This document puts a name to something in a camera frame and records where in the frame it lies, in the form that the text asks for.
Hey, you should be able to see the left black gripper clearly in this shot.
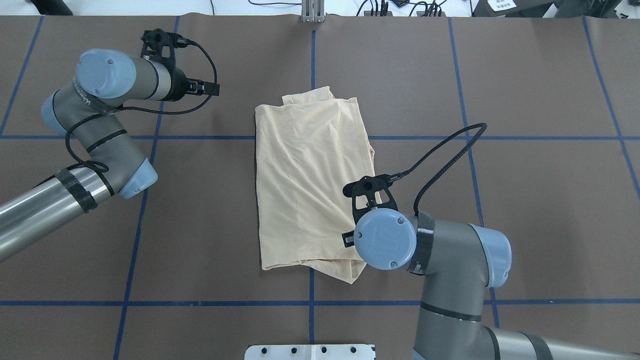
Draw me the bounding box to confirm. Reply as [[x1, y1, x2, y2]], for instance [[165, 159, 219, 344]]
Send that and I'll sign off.
[[186, 80, 220, 97]]

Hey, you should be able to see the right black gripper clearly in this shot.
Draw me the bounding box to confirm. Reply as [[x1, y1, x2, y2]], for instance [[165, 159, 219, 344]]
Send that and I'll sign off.
[[342, 231, 355, 248]]

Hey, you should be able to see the cream long-sleeve printed shirt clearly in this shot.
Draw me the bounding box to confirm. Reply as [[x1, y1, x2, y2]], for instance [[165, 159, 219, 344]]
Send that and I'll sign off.
[[254, 86, 375, 284]]

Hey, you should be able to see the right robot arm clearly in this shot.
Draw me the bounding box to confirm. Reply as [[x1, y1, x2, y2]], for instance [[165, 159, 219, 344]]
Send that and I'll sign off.
[[342, 207, 639, 360]]

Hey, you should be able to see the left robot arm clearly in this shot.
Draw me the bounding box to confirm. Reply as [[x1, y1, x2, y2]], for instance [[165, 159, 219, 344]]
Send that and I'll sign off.
[[1, 48, 220, 261]]

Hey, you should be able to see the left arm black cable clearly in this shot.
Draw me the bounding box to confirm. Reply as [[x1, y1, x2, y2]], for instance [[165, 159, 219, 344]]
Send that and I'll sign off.
[[65, 40, 219, 173]]

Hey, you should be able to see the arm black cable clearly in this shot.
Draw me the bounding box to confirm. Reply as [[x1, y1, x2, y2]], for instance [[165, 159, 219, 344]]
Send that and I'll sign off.
[[389, 123, 488, 217], [65, 40, 219, 173]]

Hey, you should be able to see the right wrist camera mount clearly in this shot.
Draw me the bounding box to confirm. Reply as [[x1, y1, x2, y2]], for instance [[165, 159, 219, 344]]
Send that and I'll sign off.
[[342, 174, 402, 224]]

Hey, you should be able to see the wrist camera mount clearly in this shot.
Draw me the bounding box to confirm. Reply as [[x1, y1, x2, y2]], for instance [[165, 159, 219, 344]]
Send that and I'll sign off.
[[342, 174, 402, 224], [139, 28, 190, 73]]

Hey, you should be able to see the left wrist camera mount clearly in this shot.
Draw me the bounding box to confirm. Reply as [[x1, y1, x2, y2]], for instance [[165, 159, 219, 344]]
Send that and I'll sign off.
[[139, 28, 190, 73]]

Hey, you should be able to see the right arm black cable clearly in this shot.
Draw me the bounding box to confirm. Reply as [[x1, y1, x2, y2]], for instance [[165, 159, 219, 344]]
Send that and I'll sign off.
[[389, 123, 488, 217]]

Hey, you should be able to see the white camera post base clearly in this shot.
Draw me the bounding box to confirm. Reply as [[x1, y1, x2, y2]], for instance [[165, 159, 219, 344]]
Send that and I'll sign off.
[[244, 344, 377, 360]]

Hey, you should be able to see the aluminium frame post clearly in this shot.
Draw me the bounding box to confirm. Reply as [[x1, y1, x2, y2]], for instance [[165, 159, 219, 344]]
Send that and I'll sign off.
[[301, 0, 326, 23]]

